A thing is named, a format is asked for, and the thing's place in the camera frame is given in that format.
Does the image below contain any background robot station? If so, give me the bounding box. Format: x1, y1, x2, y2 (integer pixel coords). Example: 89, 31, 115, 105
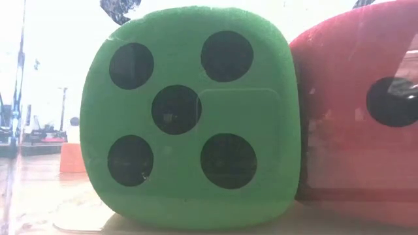
21, 123, 69, 144

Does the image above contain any orange arrow-shaped block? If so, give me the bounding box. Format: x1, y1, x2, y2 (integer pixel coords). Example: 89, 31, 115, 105
59, 142, 86, 174

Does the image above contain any green foam die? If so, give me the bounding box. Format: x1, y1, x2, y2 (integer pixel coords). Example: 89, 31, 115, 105
79, 5, 302, 231

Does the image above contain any clear plastic container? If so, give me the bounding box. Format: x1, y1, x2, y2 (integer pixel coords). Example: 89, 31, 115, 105
0, 0, 418, 235

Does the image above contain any red foam die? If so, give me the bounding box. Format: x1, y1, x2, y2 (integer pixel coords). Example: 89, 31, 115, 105
289, 0, 418, 228

